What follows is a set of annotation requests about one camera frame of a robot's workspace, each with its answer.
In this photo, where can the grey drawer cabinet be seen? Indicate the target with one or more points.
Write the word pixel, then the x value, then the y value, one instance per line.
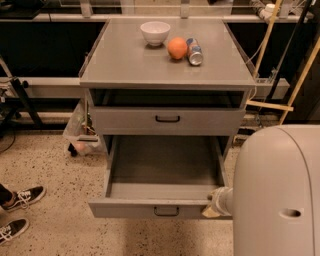
pixel 124 71

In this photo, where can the black tripod stand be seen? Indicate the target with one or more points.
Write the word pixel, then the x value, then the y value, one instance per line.
pixel 19 90

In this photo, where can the black sneaker lower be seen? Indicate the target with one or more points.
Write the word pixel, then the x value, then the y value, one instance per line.
pixel 13 229

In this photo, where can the grey drawer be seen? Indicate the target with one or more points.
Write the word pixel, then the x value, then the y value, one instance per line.
pixel 166 121
pixel 160 177

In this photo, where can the grey top drawer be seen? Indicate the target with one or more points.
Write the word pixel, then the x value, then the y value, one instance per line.
pixel 166 121

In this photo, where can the clear plastic bin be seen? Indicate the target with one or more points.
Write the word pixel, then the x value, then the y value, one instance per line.
pixel 76 134

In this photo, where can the wooden easel frame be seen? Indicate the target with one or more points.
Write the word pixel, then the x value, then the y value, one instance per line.
pixel 289 48

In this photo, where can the white bowl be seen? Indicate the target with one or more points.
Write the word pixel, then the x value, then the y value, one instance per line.
pixel 155 32

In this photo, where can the orange fruit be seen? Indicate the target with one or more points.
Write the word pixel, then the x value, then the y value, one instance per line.
pixel 177 48

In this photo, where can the silver blue soda can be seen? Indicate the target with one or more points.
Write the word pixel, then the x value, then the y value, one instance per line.
pixel 194 52

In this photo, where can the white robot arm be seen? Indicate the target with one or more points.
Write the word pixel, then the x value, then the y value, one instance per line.
pixel 275 197

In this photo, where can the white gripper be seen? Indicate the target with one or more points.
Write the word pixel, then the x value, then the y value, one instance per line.
pixel 221 201

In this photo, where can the black sneaker upper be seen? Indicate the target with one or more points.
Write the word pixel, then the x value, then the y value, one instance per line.
pixel 24 198

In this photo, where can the black sneaker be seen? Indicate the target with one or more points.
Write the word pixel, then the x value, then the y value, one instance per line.
pixel 24 198
pixel 13 229

